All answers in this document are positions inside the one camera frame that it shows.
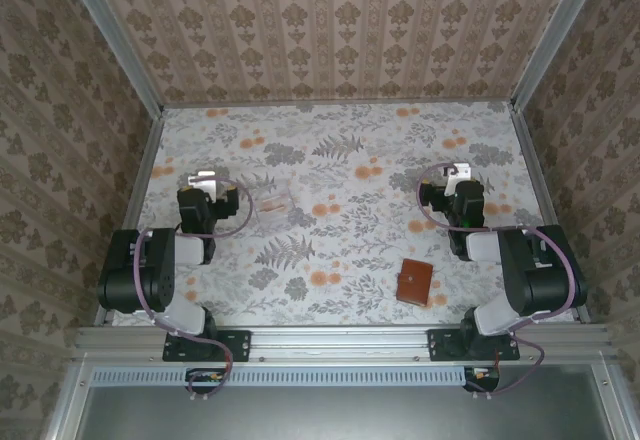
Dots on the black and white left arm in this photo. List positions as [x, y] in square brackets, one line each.
[125, 280]

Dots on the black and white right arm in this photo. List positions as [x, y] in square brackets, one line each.
[545, 285]

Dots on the aluminium frame post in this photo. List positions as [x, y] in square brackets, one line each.
[555, 35]
[120, 45]

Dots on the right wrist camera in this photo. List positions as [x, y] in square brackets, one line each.
[462, 171]

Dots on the aluminium mounting rail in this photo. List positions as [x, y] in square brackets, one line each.
[340, 342]

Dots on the floral patterned table cover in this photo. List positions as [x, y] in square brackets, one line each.
[350, 300]

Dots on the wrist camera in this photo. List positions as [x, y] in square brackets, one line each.
[202, 180]
[462, 171]

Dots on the aluminium table side rail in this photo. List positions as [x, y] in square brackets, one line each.
[539, 185]
[132, 210]

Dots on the brown leather card holder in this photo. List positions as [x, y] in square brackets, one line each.
[415, 282]

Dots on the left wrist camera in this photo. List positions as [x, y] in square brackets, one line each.
[202, 180]

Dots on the clear acrylic card stand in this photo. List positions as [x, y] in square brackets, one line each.
[280, 220]

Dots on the grey metal panel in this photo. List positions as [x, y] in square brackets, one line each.
[325, 415]

